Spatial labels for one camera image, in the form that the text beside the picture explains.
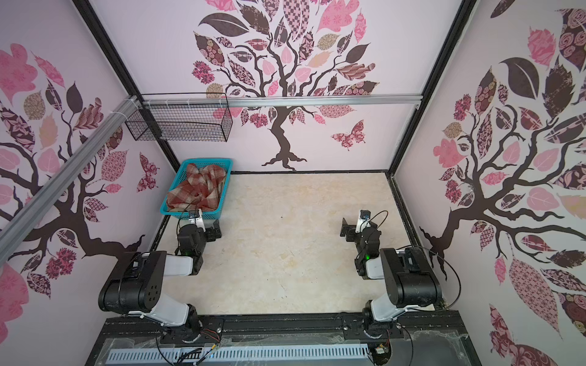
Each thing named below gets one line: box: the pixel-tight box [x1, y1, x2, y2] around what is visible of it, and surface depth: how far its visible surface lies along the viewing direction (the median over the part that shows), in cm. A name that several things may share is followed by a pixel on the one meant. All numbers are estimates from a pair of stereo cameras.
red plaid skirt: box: [166, 163, 226, 212], surface depth 102 cm
